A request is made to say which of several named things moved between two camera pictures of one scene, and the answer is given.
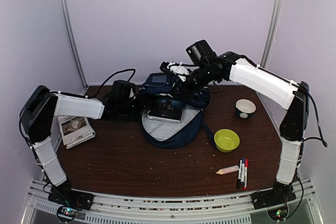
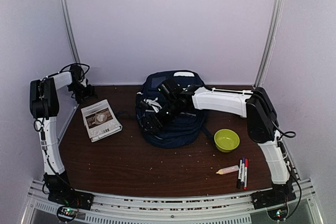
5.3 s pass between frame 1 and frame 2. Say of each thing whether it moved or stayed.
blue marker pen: stayed
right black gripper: moved
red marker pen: stayed
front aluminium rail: stayed
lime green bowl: stayed
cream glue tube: stayed
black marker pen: stayed
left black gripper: moved
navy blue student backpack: moved
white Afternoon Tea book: moved
